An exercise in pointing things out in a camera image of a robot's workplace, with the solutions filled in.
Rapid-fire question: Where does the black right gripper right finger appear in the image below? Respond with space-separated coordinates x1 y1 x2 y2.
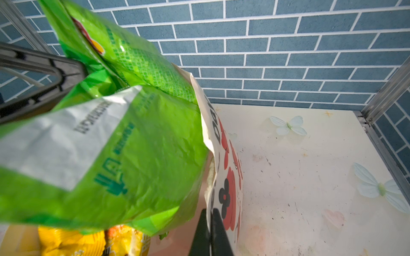
210 208 234 256

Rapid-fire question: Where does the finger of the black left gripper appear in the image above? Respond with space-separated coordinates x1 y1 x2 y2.
1 43 88 124

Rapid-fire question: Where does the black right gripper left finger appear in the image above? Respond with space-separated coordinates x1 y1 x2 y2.
188 209 210 256

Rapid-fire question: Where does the red white paper bag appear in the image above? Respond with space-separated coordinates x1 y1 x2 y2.
177 68 243 255

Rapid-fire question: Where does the yellow corn chips packet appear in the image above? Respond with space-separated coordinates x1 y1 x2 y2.
38 225 151 256

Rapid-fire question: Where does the green Lays chips packet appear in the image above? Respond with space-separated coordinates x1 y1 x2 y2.
1 1 209 236

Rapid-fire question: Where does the aluminium corner frame post left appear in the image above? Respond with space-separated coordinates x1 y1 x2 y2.
1 0 53 54

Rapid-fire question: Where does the aluminium corner frame post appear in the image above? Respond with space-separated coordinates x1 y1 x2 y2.
357 61 410 201
1 0 53 54

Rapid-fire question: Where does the aluminium corner frame post right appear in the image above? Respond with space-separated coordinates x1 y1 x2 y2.
357 61 410 201

